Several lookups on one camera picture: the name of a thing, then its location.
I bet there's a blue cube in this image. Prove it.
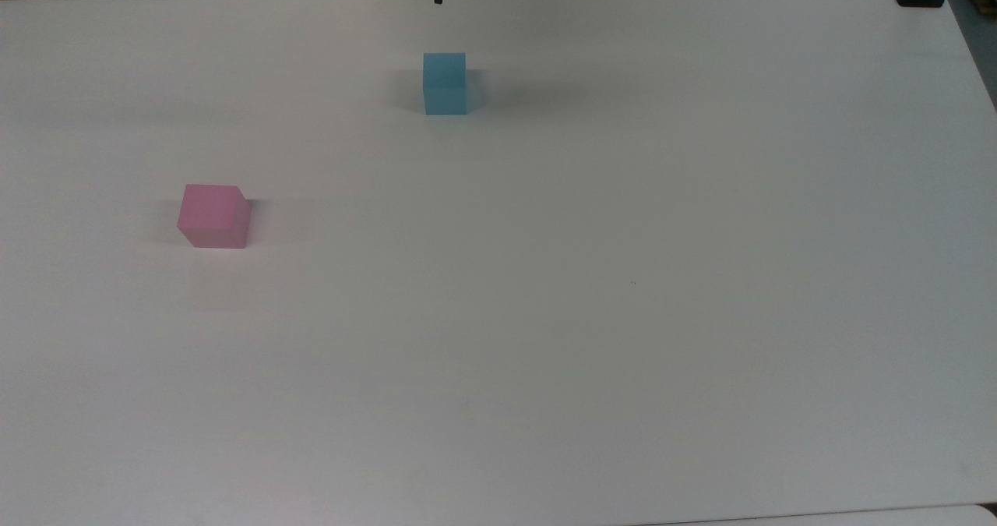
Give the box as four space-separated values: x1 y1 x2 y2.
422 52 469 117

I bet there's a pink cube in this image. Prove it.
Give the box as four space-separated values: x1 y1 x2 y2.
176 184 252 250

